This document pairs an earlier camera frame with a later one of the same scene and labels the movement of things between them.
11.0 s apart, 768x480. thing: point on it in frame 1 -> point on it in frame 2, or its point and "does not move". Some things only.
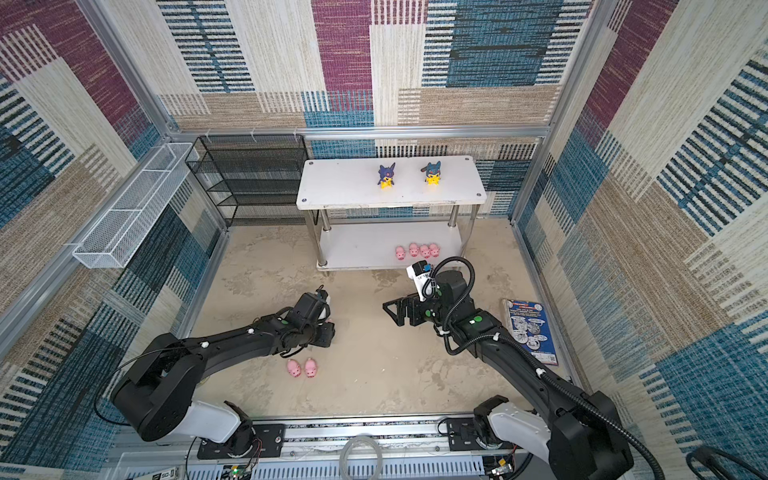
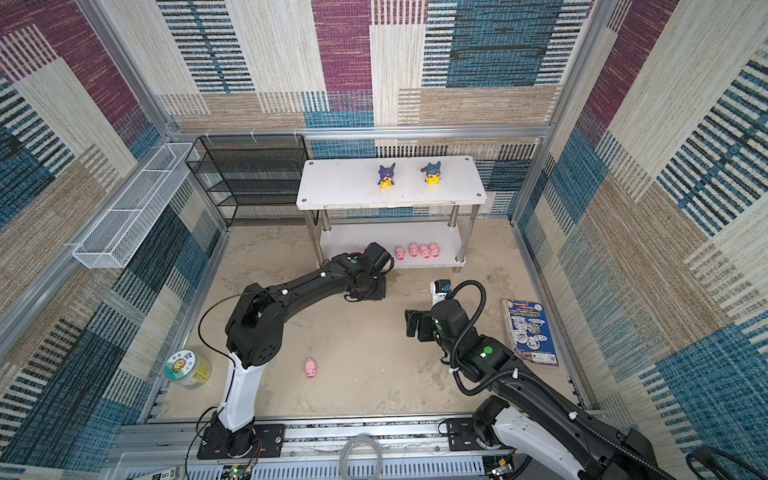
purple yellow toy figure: [386, 173] does not move
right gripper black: [413, 302] -> [425, 323]
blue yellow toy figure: [432, 173] does not move
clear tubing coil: [361, 438] does not move
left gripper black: [328, 333] -> [382, 289]
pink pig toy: [310, 368] does not move
